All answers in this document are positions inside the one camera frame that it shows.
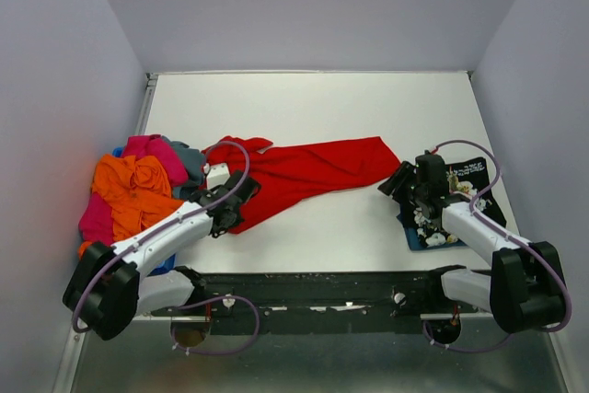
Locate red t shirt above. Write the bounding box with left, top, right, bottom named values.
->
left=205, top=136, right=401, bottom=235

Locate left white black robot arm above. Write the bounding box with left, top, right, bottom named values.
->
left=63, top=170, right=261, bottom=341

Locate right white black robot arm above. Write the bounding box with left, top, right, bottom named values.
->
left=378, top=152, right=572, bottom=333

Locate black floral folded t shirt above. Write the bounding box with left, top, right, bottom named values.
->
left=398, top=156, right=507, bottom=247

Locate grey blue t shirt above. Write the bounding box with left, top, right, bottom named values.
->
left=162, top=136, right=206, bottom=201

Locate pink t shirt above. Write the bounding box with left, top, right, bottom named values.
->
left=77, top=133, right=190, bottom=247

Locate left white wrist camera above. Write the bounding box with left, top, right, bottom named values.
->
left=203, top=163, right=231, bottom=190

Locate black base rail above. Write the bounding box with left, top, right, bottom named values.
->
left=151, top=271, right=479, bottom=337

